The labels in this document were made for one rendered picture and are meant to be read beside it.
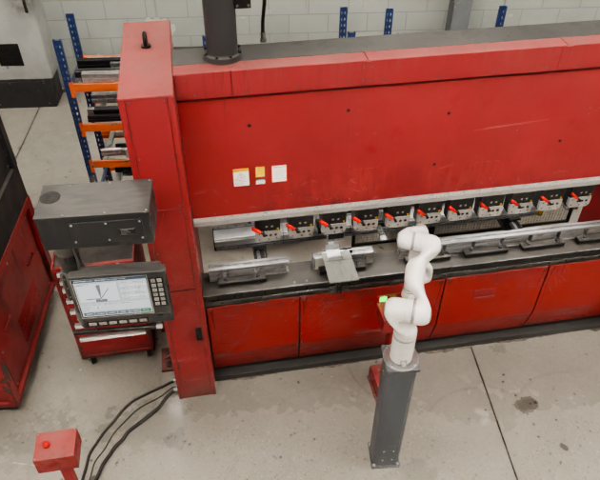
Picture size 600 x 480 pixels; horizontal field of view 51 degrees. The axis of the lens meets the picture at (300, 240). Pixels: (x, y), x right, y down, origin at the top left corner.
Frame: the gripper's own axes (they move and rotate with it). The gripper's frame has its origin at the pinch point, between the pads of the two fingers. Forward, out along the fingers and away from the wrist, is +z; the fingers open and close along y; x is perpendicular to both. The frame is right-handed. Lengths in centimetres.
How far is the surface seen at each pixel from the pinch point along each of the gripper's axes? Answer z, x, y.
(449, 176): -65, 30, -40
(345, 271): -14.0, -34.2, -21.3
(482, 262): -1, 59, -23
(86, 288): -69, -174, 11
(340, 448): 81, -47, 45
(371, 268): -0.6, -12.6, -32.3
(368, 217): -40, -17, -39
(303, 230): -36, -57, -40
